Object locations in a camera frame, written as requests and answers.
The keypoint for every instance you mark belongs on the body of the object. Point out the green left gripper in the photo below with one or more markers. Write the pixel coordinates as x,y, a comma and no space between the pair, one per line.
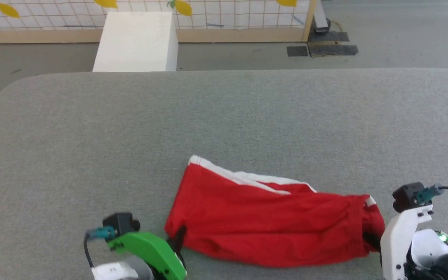
150,249

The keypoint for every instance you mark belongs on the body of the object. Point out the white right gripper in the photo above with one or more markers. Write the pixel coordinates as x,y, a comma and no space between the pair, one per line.
399,241

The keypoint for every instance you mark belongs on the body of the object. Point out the red white-striped shorts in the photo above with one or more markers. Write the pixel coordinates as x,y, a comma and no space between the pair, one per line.
270,221

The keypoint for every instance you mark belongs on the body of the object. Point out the long black floor tape patch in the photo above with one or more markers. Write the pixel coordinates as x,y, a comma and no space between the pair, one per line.
333,50

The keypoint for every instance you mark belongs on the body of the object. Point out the white box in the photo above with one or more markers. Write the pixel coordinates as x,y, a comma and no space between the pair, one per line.
136,42

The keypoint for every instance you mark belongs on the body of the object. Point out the small black floor tape patch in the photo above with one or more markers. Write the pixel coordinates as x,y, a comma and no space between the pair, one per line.
297,51

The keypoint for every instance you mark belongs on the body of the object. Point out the black floor tape under foot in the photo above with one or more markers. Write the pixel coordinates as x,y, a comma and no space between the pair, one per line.
331,37

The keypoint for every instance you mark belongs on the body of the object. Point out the lemon print partition screen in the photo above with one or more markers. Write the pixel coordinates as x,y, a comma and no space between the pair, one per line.
228,17

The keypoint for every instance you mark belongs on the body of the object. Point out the metal screen support foot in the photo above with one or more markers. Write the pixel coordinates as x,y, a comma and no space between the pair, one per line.
320,19

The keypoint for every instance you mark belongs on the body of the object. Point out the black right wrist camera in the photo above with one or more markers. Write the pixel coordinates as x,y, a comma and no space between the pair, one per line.
408,196

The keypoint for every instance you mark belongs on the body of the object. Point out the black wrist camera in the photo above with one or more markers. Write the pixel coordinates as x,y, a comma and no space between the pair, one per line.
123,223
408,196

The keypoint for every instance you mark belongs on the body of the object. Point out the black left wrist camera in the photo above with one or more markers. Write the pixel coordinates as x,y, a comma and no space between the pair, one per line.
123,223

